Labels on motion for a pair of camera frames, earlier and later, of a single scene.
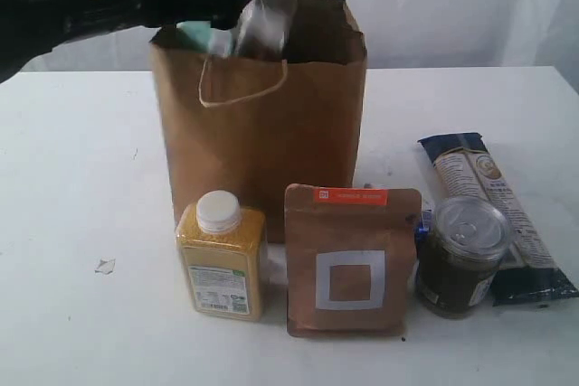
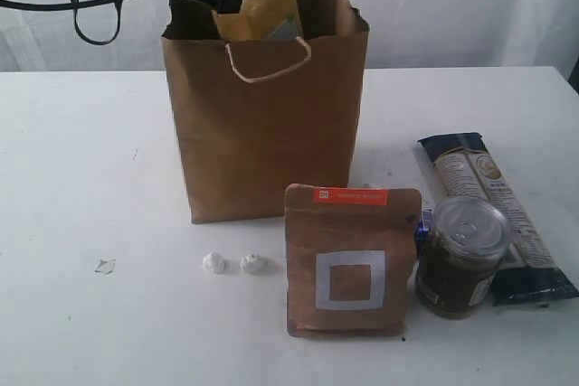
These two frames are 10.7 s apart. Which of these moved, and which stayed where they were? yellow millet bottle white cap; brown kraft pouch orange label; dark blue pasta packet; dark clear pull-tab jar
Moved: yellow millet bottle white cap
Stayed: brown kraft pouch orange label; dark clear pull-tab jar; dark blue pasta packet
